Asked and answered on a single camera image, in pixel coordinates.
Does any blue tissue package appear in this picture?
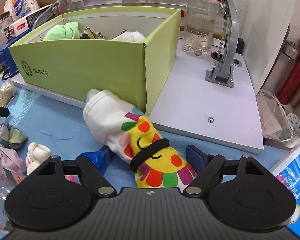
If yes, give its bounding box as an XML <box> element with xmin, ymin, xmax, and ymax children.
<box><xmin>270</xmin><ymin>145</ymin><xmax>300</xmax><ymax>237</ymax></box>

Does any green cardboard box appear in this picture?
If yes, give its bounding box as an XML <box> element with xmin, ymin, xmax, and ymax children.
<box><xmin>9</xmin><ymin>6</ymin><xmax>181</xmax><ymax>114</ymax></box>

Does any red thermos flask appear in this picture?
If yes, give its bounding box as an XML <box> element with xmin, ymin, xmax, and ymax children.
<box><xmin>276</xmin><ymin>42</ymin><xmax>300</xmax><ymax>105</ymax></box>

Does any white pink knitted sock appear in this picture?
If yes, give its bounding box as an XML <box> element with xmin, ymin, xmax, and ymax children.
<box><xmin>26</xmin><ymin>142</ymin><xmax>51</xmax><ymax>175</ymax></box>

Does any blue metal machine box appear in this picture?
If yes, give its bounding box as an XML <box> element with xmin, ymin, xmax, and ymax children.
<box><xmin>0</xmin><ymin>38</ymin><xmax>19</xmax><ymax>81</ymax></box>

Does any coca cola bottle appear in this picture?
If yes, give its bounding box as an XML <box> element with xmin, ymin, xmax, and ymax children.
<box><xmin>183</xmin><ymin>0</ymin><xmax>221</xmax><ymax>56</ymax></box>

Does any white red black carton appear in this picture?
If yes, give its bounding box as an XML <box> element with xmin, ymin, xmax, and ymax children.
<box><xmin>4</xmin><ymin>4</ymin><xmax>51</xmax><ymax>40</ymax></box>

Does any white machine base plate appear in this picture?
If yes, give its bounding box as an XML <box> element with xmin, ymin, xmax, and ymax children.
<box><xmin>11</xmin><ymin>38</ymin><xmax>265</xmax><ymax>155</ymax></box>

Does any crumpled pastel cloth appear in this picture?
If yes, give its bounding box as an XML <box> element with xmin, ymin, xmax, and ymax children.
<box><xmin>0</xmin><ymin>122</ymin><xmax>27</xmax><ymax>173</ymax></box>

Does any white rolled cloth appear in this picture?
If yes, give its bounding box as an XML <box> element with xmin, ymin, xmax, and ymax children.
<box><xmin>113</xmin><ymin>31</ymin><xmax>146</xmax><ymax>42</ymax></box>

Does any steel thermos flask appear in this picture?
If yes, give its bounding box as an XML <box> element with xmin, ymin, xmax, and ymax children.
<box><xmin>262</xmin><ymin>40</ymin><xmax>300</xmax><ymax>94</ymax></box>

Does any tissue pack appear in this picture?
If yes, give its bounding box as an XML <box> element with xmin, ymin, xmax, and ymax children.
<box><xmin>4</xmin><ymin>0</ymin><xmax>40</xmax><ymax>21</ymax></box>

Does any green microfiber cloth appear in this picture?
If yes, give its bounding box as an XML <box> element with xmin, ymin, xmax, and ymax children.
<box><xmin>43</xmin><ymin>22</ymin><xmax>80</xmax><ymax>41</ymax></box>

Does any beige small pouch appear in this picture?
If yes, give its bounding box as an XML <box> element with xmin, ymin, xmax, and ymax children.
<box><xmin>0</xmin><ymin>80</ymin><xmax>17</xmax><ymax>107</ymax></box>

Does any colourful white sock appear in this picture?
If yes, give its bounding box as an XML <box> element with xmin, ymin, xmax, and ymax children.
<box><xmin>83</xmin><ymin>89</ymin><xmax>196</xmax><ymax>190</ymax></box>

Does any black hair tie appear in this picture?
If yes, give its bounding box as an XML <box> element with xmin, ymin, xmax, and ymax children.
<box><xmin>129</xmin><ymin>138</ymin><xmax>170</xmax><ymax>173</ymax></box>

